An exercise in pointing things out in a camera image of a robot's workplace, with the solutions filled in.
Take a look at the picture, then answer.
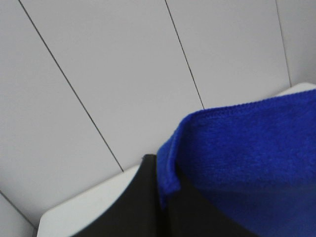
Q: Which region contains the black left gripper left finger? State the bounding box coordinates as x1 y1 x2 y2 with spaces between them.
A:
76 154 170 237

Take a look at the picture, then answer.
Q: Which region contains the blue microfibre towel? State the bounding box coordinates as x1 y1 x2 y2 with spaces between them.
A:
157 90 316 237

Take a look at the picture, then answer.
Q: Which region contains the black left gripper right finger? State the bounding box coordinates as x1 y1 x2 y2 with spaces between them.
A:
167 170 254 237

